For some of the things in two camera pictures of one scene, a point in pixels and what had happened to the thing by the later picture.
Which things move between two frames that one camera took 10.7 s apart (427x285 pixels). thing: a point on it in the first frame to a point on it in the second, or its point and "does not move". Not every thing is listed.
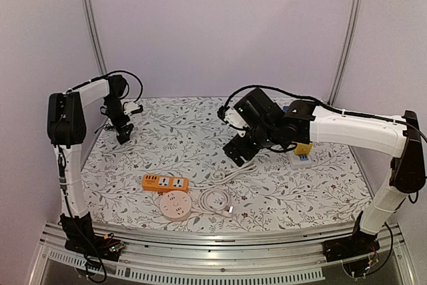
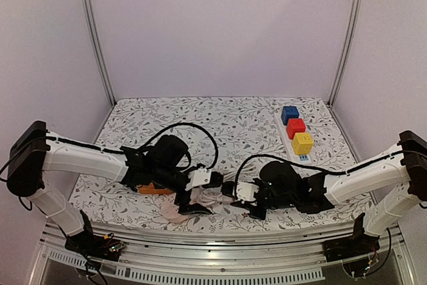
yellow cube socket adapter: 303,149 does not move
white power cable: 226,211 to 233,171
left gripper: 118,123 to 181,202
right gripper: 242,146 to 257,202
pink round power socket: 175,205 does not move
